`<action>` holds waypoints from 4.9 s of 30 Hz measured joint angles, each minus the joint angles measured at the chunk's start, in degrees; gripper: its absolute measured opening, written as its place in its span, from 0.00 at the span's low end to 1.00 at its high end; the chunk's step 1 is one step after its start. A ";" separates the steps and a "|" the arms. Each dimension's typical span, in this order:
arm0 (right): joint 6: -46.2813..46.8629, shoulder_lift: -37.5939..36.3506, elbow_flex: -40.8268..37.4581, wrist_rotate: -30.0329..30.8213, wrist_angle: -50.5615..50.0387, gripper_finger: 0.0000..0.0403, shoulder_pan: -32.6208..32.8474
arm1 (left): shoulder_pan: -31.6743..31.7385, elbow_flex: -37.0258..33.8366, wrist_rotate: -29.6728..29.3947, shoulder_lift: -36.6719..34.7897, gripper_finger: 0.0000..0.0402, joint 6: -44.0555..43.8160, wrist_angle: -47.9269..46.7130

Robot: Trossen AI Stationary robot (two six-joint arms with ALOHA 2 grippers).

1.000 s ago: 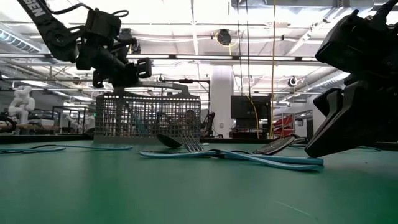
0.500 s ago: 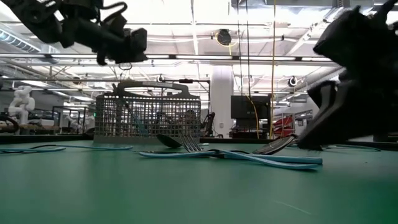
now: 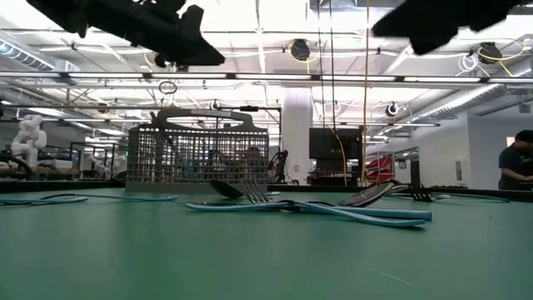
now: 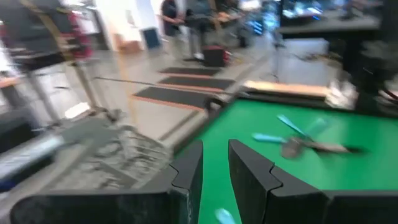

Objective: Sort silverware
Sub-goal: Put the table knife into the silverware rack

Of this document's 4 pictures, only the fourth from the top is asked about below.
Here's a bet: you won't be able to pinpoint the black desk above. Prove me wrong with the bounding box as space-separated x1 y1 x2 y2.
275 12 384 41

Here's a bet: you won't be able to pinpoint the black metal table frame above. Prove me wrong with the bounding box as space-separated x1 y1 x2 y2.
170 90 398 153

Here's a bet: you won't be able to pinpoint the dark blue bin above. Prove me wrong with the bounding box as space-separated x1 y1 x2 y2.
139 27 162 50

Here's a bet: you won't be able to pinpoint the black box red top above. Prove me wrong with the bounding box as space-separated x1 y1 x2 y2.
201 45 231 68

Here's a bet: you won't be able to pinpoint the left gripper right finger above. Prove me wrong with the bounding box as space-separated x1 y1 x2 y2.
228 139 327 224

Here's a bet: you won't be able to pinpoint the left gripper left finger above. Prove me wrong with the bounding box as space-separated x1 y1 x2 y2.
141 139 205 224

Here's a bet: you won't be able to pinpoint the dark metal spoon blue handle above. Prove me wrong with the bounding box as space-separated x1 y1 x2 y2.
251 133 305 160
303 140 368 156

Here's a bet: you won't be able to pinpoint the cardboard box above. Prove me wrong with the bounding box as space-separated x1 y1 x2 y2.
114 34 144 54

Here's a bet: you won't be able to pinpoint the black mat orange stripes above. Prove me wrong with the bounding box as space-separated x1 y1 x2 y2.
158 67 221 78
132 86 215 111
157 76 236 93

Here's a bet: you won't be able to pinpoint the person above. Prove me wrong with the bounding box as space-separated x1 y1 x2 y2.
160 0 187 60
185 0 214 62

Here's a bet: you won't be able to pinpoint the light wooden table board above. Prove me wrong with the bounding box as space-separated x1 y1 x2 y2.
244 80 330 98

